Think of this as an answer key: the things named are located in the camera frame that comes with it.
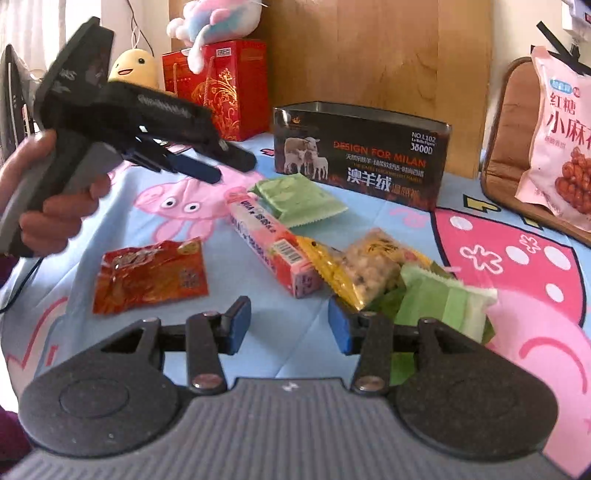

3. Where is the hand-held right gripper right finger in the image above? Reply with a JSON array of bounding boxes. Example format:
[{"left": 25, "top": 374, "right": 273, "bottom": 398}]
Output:
[{"left": 328, "top": 295, "right": 490, "bottom": 398}]

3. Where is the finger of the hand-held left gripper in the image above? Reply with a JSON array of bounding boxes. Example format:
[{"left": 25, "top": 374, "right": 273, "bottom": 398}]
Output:
[
  {"left": 124, "top": 147, "right": 223, "bottom": 184},
  {"left": 203, "top": 134, "right": 257, "bottom": 173}
]

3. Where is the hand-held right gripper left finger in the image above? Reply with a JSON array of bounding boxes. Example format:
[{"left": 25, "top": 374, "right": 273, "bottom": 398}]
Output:
[{"left": 99, "top": 295, "right": 252, "bottom": 396}]

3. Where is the yellow nut bar packet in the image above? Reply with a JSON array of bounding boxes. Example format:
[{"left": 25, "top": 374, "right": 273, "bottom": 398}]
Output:
[{"left": 295, "top": 228, "right": 433, "bottom": 311}]

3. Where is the light green snack packet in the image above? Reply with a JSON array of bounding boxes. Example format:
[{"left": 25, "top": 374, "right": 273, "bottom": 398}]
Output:
[
  {"left": 247, "top": 175, "right": 349, "bottom": 230},
  {"left": 394, "top": 263, "right": 500, "bottom": 345}
]

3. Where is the pink candy box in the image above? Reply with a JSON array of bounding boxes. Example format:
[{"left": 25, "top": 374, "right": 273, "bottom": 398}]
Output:
[{"left": 224, "top": 191, "right": 324, "bottom": 299}]

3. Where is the red snack packet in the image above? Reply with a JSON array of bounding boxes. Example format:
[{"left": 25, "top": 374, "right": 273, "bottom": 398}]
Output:
[{"left": 92, "top": 237, "right": 210, "bottom": 316}]

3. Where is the dark printed tin box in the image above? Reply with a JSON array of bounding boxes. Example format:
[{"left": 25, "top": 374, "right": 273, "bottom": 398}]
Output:
[{"left": 272, "top": 102, "right": 451, "bottom": 212}]

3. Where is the person's left hand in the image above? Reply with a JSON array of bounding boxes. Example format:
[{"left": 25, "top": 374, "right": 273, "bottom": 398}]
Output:
[{"left": 0, "top": 130, "right": 112, "bottom": 256}]

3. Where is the yellow plush toy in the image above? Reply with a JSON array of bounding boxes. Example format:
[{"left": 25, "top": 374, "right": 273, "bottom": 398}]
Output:
[{"left": 108, "top": 48, "right": 160, "bottom": 91}]

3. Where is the red gift box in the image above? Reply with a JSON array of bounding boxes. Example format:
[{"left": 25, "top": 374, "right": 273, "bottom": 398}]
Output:
[{"left": 161, "top": 39, "right": 271, "bottom": 143}]

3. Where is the black electric fan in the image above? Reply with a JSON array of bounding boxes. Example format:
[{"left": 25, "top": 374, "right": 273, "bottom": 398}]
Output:
[{"left": 0, "top": 44, "right": 47, "bottom": 160}]

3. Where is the cartoon printed bedsheet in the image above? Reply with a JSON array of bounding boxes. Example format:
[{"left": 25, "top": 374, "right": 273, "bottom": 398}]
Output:
[{"left": 0, "top": 131, "right": 591, "bottom": 462}]

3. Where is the pink and blue plush toy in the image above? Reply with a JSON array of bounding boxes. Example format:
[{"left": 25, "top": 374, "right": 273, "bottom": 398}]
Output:
[{"left": 166, "top": 0, "right": 271, "bottom": 75}]

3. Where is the wooden board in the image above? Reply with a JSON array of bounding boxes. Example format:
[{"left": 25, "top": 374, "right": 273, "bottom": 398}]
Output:
[{"left": 168, "top": 0, "right": 493, "bottom": 181}]

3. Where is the brown seat cushion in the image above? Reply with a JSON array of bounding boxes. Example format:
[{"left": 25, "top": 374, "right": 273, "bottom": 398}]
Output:
[{"left": 480, "top": 57, "right": 591, "bottom": 248}]

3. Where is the large pink snack bag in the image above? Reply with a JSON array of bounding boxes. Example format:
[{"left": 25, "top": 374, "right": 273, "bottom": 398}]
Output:
[{"left": 515, "top": 45, "right": 591, "bottom": 220}]

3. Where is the black tape strip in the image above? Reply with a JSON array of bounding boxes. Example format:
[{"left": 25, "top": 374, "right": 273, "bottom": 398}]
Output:
[
  {"left": 536, "top": 20, "right": 581, "bottom": 59},
  {"left": 531, "top": 44, "right": 591, "bottom": 77}
]

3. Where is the white power strip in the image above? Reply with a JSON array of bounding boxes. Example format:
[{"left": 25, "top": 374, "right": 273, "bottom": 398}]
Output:
[{"left": 561, "top": 0, "right": 591, "bottom": 34}]

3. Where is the thin white cable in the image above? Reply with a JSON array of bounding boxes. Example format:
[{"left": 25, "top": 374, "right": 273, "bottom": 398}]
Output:
[{"left": 130, "top": 0, "right": 154, "bottom": 52}]

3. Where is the black cable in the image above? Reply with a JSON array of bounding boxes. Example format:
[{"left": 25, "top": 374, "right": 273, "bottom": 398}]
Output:
[{"left": 0, "top": 255, "right": 47, "bottom": 315}]

